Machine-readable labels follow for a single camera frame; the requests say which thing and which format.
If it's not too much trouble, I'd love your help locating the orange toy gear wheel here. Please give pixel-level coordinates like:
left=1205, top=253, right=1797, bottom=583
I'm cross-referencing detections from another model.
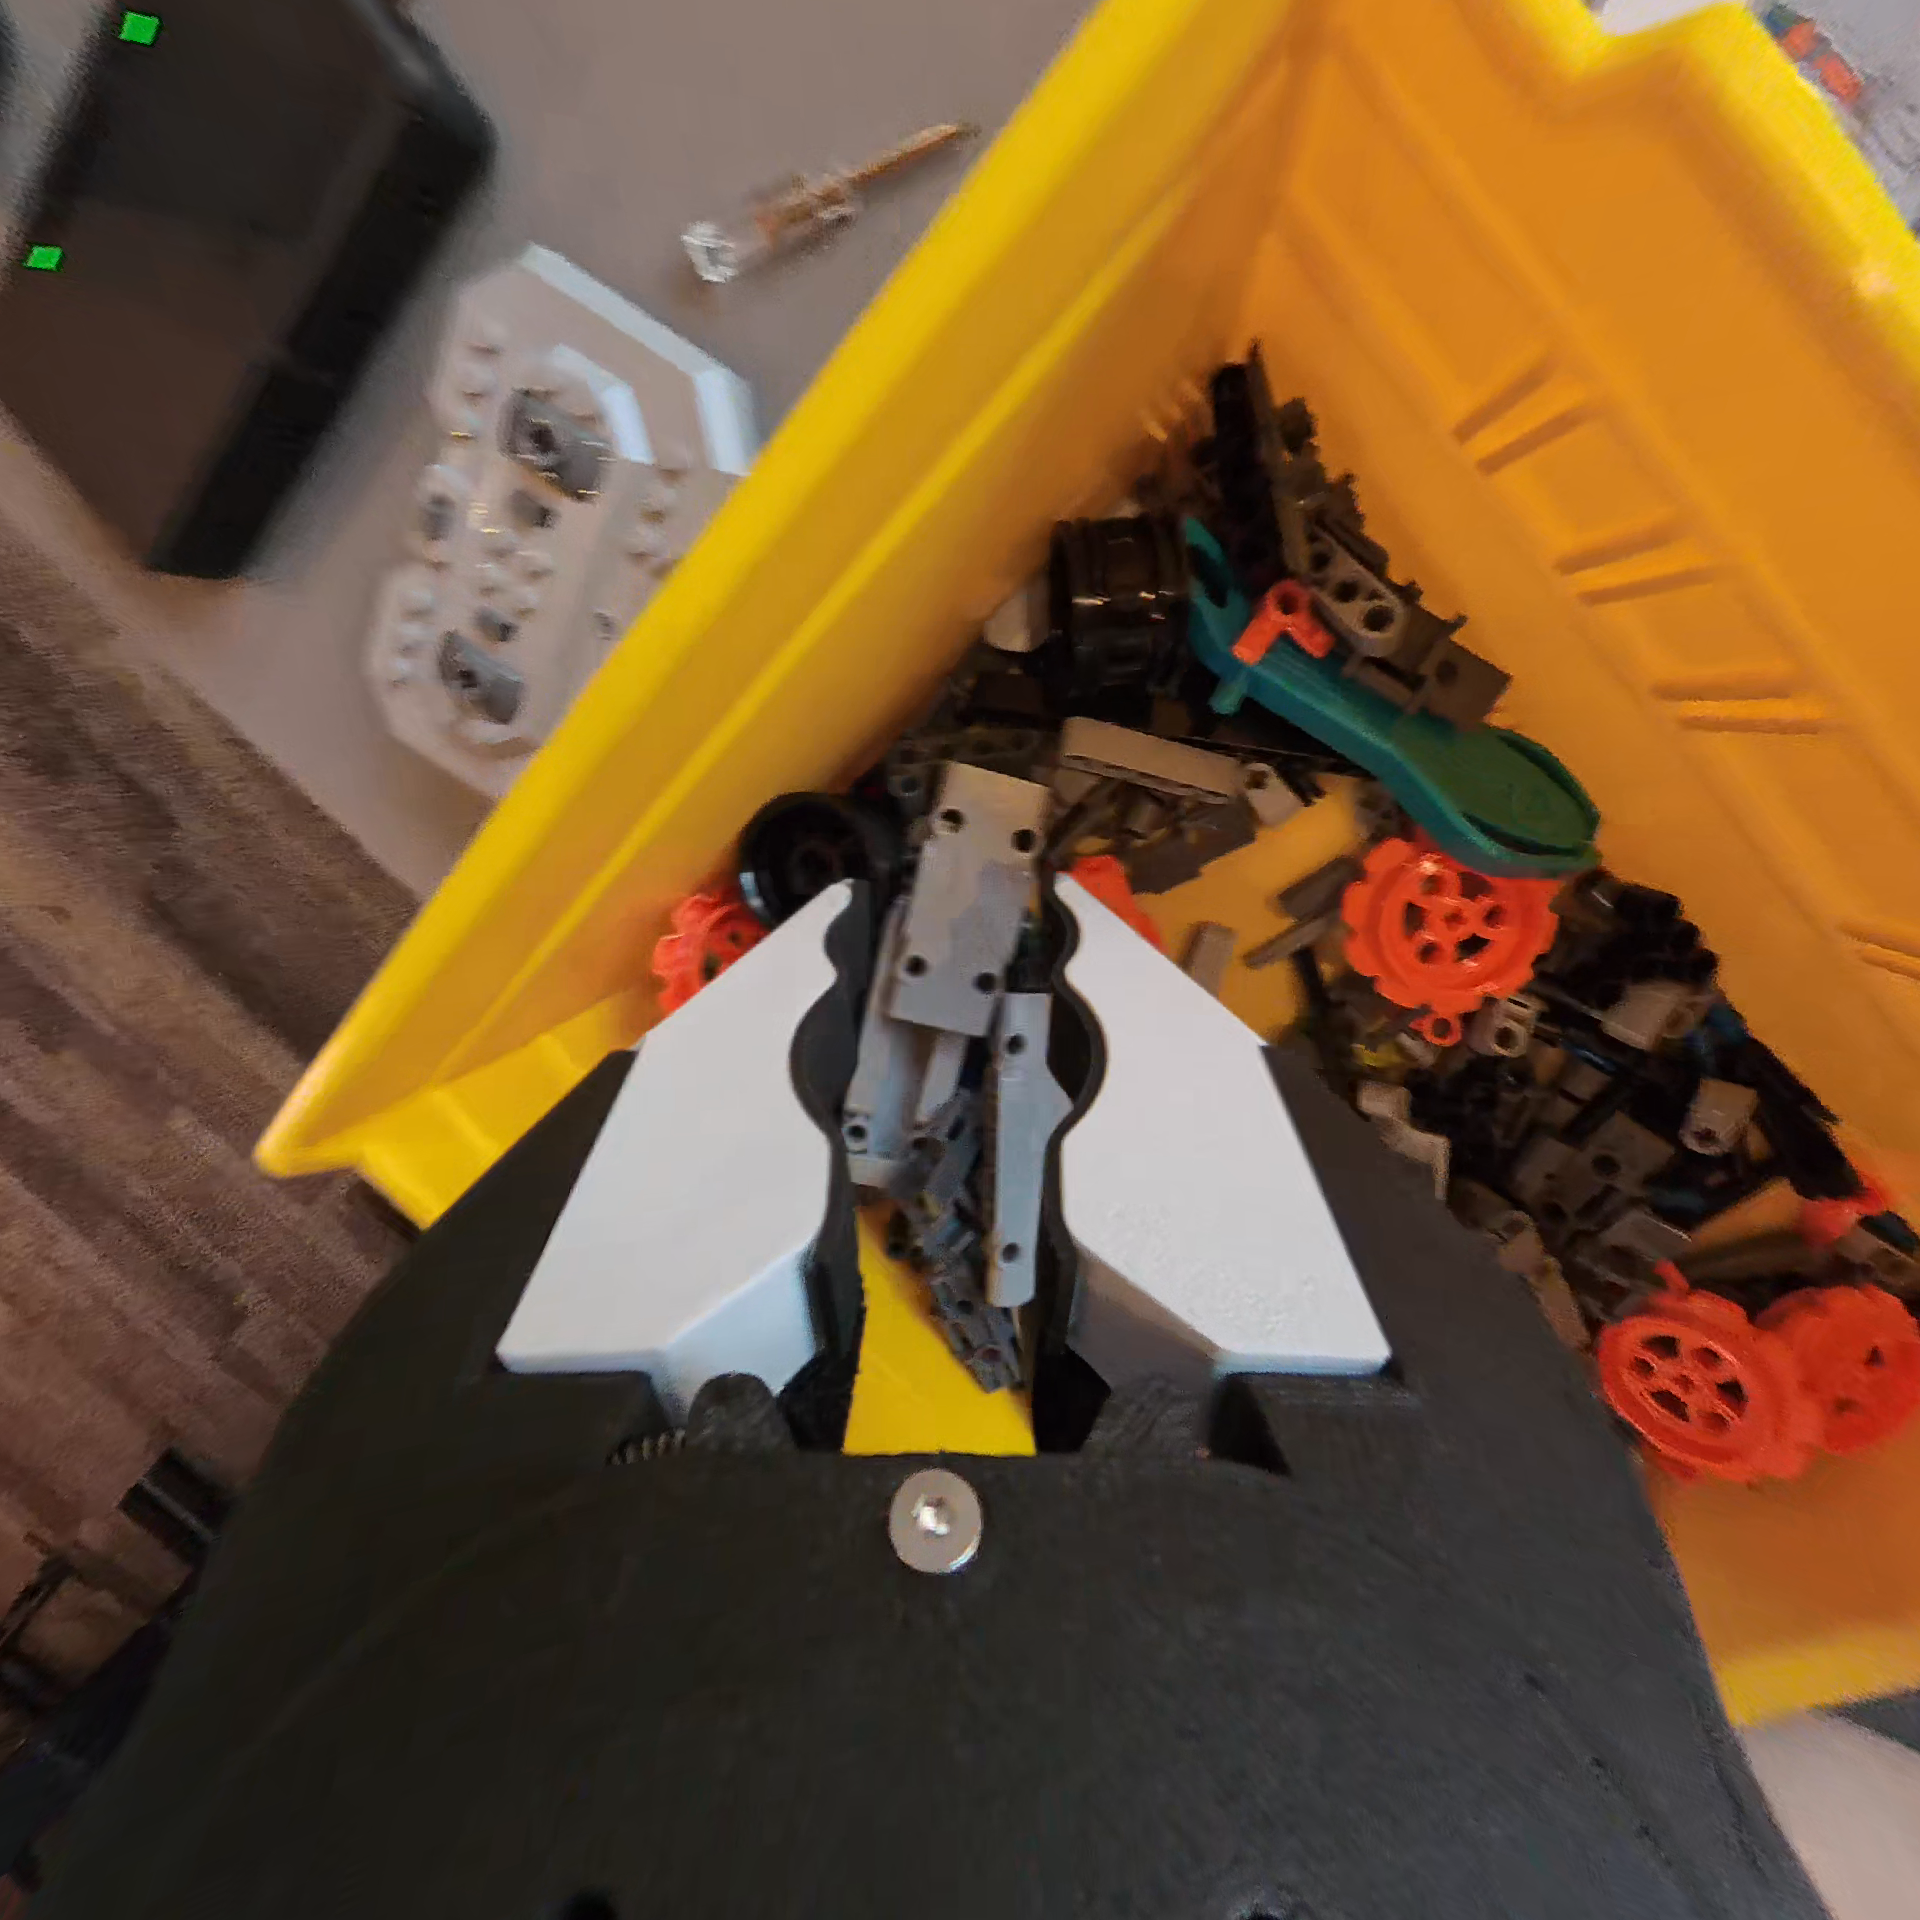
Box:
left=648, top=889, right=771, bottom=1021
left=1068, top=853, right=1167, bottom=953
left=1755, top=1283, right=1920, bottom=1461
left=1339, top=837, right=1560, bottom=1048
left=1593, top=1287, right=1807, bottom=1489

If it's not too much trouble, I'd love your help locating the narrow grey toy strip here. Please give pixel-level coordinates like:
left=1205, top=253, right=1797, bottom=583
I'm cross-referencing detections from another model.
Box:
left=982, top=991, right=1077, bottom=1310

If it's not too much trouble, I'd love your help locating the pile of toy building parts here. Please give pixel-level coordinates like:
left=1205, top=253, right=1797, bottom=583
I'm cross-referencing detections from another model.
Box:
left=648, top=345, right=1920, bottom=1489

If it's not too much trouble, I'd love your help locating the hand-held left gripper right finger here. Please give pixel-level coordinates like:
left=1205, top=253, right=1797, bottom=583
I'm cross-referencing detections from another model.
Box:
left=1025, top=874, right=1397, bottom=1450

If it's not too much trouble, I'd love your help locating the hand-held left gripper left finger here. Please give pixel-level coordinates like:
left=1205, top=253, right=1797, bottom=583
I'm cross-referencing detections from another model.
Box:
left=492, top=883, right=873, bottom=1450

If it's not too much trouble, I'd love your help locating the grey toy plate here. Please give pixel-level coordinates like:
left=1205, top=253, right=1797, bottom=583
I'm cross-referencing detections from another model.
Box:
left=883, top=760, right=1055, bottom=1041

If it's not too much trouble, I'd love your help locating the black toy wheel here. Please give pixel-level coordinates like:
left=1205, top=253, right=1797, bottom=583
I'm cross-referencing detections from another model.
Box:
left=735, top=791, right=905, bottom=936

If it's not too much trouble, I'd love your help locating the black device with green lights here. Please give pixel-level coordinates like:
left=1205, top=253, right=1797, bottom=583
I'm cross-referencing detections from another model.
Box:
left=0, top=0, right=501, bottom=583

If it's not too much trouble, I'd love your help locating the yellow storage bin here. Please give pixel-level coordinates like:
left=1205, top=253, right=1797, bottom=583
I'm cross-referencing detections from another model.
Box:
left=252, top=0, right=1920, bottom=1729

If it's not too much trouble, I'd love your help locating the small orange toy connector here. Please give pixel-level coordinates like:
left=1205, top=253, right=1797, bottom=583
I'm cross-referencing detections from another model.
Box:
left=1232, top=583, right=1337, bottom=665

